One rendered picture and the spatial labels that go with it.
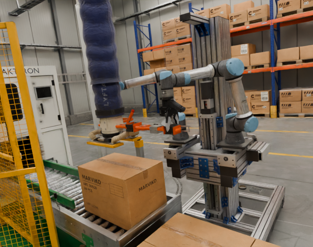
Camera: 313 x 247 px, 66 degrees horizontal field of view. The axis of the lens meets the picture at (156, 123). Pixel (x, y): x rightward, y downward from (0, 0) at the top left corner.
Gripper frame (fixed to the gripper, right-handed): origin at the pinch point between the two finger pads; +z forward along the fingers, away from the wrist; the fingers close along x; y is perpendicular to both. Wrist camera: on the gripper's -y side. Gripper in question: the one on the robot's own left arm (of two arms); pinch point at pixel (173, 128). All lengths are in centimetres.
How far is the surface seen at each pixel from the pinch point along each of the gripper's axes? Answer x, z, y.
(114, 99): 3, -20, 50
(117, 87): -1, -28, 50
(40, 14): -369, -351, 954
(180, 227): -6, 73, 6
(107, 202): 20, 56, 55
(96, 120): -148, 33, 313
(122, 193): 19, 44, 34
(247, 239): -18, 73, -36
